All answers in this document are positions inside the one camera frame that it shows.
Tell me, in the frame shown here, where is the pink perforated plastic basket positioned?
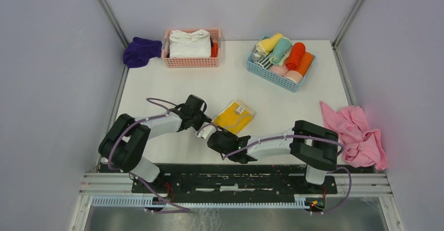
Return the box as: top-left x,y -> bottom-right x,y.
161,28 -> 221,68

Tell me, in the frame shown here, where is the yellow towel with grey pattern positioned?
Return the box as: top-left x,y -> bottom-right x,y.
212,99 -> 256,134

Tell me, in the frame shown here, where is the teal rolled towel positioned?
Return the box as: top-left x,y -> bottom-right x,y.
269,37 -> 292,65

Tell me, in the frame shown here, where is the orange towel in pink basket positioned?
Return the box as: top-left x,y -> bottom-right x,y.
211,42 -> 218,58

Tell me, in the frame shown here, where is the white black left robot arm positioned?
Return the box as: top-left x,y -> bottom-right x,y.
98,95 -> 211,193

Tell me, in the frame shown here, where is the yellow rolled towel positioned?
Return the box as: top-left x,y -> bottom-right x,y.
256,33 -> 283,56

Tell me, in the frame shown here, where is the purple cloth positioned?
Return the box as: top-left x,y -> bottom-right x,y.
123,37 -> 162,68

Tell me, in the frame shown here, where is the blue perforated plastic basket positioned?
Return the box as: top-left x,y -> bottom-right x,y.
247,36 -> 316,92

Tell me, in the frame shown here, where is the grey white rolled towel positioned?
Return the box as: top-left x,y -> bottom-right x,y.
252,52 -> 262,62

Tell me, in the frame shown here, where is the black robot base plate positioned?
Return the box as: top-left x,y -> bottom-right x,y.
150,163 -> 338,203

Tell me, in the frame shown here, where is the folded white towel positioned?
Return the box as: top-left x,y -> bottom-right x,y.
169,29 -> 212,58

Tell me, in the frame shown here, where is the orange and peach rolled towel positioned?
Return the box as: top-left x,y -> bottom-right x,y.
283,52 -> 315,84

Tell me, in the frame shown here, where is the green white striped rolled towel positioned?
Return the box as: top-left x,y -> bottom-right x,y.
254,55 -> 273,70

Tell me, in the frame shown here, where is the red-orange rolled towel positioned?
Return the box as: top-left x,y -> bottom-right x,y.
285,42 -> 306,70

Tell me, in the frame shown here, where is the pink rolled towel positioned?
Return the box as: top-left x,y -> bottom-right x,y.
269,65 -> 288,76

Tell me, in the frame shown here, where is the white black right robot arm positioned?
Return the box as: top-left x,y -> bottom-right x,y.
196,120 -> 345,193

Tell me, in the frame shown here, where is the white slotted cable duct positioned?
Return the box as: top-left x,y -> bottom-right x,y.
92,196 -> 309,210

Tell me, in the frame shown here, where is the crumpled pink cloth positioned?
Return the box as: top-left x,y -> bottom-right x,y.
319,101 -> 388,171

